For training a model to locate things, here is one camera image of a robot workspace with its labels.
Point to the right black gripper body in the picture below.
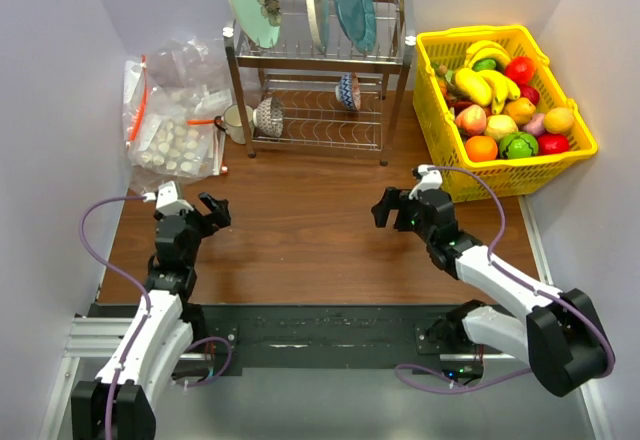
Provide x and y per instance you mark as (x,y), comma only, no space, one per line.
(408,216)

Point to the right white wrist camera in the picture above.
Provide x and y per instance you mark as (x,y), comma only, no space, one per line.
(428,178)

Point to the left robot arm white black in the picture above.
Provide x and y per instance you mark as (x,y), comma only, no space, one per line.
(121,401)

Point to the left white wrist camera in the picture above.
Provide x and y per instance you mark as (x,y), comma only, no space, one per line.
(168,198)

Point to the cream enamel mug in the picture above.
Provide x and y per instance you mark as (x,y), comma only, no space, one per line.
(230,122)

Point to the pink yellow peach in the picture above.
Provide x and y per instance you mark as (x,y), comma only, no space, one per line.
(472,121)

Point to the yellow banana bunch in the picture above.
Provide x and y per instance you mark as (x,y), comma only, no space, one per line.
(489,88)

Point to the cream white plate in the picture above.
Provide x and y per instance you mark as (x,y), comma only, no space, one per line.
(318,17)

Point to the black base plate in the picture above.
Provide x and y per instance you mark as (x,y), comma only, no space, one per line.
(323,336)

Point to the teal blue plate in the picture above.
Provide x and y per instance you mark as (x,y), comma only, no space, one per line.
(358,21)

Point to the grey patterned bowl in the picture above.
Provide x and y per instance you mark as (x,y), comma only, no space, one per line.
(268,117)

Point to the metal dish rack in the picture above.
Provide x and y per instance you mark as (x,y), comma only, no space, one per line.
(296,73)

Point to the zip bag with white pieces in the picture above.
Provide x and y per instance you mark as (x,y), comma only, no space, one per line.
(171,135)

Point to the yellow pear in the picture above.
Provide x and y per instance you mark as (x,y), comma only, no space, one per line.
(500,126)

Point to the yellow plastic basket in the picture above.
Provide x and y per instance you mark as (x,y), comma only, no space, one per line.
(437,102)

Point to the green lime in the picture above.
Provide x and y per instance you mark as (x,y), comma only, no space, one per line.
(485,64)

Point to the orange fruit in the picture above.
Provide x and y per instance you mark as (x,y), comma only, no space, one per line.
(481,148)

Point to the red tomato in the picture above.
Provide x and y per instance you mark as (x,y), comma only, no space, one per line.
(520,70)

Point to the yellow lemon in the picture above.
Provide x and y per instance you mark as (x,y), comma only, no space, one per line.
(559,120)

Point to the mint green floral plate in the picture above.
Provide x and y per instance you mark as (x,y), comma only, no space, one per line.
(260,20)

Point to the blue patterned bowl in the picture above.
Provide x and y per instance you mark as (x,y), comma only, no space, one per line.
(347,92)

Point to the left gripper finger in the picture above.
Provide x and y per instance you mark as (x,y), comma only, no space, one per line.
(216,220)
(208,201)

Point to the yellow mango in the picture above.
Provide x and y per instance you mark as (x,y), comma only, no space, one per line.
(521,110)

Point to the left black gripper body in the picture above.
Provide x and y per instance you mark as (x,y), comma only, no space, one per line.
(194,221)

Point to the aluminium frame rail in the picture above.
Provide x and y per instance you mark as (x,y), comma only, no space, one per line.
(89,345)

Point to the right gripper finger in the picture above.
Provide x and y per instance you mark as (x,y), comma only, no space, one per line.
(381,214)
(392,197)

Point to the purple sweet potato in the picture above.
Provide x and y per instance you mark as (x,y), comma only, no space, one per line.
(535,126)

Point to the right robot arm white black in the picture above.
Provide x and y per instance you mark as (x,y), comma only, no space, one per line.
(557,335)

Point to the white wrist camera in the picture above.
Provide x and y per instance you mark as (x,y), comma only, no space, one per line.
(428,178)
(168,198)

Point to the red small apple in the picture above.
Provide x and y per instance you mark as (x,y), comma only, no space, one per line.
(530,93)

